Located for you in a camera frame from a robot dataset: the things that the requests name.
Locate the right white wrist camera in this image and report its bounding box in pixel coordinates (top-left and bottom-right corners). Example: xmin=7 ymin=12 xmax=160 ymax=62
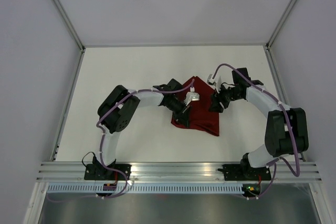
xmin=207 ymin=74 xmax=223 ymax=93

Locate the aluminium front rail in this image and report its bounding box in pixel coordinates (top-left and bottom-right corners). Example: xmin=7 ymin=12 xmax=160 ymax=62
xmin=36 ymin=162 xmax=322 ymax=184

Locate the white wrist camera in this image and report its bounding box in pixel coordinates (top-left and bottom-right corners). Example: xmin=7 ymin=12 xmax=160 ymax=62
xmin=183 ymin=87 xmax=200 ymax=106
xmin=207 ymin=74 xmax=223 ymax=93

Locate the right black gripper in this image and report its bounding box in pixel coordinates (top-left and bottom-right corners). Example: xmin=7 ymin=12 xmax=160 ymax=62
xmin=208 ymin=82 xmax=242 ymax=113

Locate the right aluminium frame post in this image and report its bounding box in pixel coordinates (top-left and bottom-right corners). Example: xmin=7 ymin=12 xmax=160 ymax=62
xmin=264 ymin=0 xmax=299 ymax=50

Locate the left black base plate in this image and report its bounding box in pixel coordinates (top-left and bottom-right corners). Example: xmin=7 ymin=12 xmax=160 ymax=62
xmin=84 ymin=164 xmax=131 ymax=181

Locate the left aluminium frame post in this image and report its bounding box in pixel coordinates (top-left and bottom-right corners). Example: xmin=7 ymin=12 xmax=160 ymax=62
xmin=51 ymin=0 xmax=85 ymax=52

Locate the white slotted cable duct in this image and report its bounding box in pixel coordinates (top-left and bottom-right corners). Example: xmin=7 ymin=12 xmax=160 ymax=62
xmin=47 ymin=183 xmax=243 ymax=194

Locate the aluminium frame post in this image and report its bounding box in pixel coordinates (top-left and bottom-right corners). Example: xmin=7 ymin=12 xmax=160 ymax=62
xmin=264 ymin=0 xmax=299 ymax=50
xmin=51 ymin=0 xmax=85 ymax=52

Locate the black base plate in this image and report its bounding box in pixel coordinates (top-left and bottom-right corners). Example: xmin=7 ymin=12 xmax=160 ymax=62
xmin=217 ymin=164 xmax=271 ymax=182
xmin=84 ymin=164 xmax=131 ymax=181

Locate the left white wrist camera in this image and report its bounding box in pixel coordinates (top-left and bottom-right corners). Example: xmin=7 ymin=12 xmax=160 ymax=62
xmin=183 ymin=87 xmax=200 ymax=106

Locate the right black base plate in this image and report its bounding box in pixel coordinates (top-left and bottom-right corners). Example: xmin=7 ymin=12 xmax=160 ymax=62
xmin=217 ymin=164 xmax=271 ymax=182

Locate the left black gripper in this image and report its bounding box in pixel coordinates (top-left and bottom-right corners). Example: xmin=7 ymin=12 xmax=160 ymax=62
xmin=165 ymin=98 xmax=192 ymax=129

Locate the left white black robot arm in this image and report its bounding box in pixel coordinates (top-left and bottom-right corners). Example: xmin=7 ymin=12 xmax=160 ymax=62
xmin=96 ymin=79 xmax=195 ymax=180

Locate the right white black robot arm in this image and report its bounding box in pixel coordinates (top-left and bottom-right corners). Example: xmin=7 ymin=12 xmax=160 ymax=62
xmin=207 ymin=68 xmax=309 ymax=179

